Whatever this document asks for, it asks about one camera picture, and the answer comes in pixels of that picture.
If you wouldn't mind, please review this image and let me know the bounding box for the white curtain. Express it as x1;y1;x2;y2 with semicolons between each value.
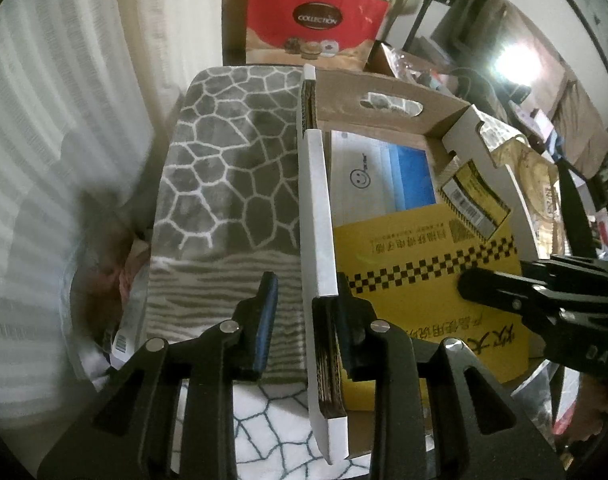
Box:
0;0;225;411

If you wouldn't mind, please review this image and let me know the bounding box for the white smiley face packet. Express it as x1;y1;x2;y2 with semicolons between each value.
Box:
330;130;437;228

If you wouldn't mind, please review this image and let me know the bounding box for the white cardboard box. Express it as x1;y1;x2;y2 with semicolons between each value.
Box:
296;64;542;466

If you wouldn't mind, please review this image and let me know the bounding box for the gold foil bag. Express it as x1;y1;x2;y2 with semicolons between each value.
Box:
494;137;561;261

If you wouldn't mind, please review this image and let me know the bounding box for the grey patterned blanket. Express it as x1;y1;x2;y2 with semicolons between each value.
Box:
104;65;427;480

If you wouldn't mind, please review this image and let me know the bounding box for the white barcode packet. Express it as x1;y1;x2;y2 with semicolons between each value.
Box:
111;240;157;367

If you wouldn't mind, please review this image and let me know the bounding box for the red paper gift bag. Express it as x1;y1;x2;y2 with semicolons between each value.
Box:
245;0;391;72

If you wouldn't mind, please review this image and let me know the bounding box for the yellow checkered envelope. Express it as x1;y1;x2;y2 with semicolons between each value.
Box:
332;205;530;408

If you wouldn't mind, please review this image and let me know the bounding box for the clear plastic bag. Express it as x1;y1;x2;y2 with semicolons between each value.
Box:
379;42;455;86

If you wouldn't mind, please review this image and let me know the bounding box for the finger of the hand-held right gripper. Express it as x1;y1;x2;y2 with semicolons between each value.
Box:
520;256;567;282
457;267;560;324

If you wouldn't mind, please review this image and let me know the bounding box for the person's right hand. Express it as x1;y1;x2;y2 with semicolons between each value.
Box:
576;375;608;448

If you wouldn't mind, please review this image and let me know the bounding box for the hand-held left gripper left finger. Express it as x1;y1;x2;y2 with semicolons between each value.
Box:
36;271;279;480

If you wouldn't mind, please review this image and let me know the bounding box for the framed wall picture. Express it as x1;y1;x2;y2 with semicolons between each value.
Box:
534;0;608;81

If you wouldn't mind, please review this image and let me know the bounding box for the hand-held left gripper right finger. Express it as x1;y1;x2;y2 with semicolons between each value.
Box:
334;272;567;480

